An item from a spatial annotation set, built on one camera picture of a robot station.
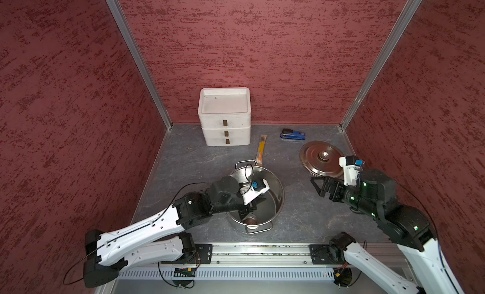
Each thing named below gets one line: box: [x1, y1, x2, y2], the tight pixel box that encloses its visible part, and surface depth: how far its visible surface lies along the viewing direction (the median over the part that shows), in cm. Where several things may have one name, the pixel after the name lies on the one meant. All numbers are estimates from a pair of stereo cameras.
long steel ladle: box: [243, 213, 258, 225], surface depth 76 cm
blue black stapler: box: [279, 128, 307, 141], surface depth 116 cm
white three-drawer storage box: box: [197, 87, 252, 147], surface depth 101 cm
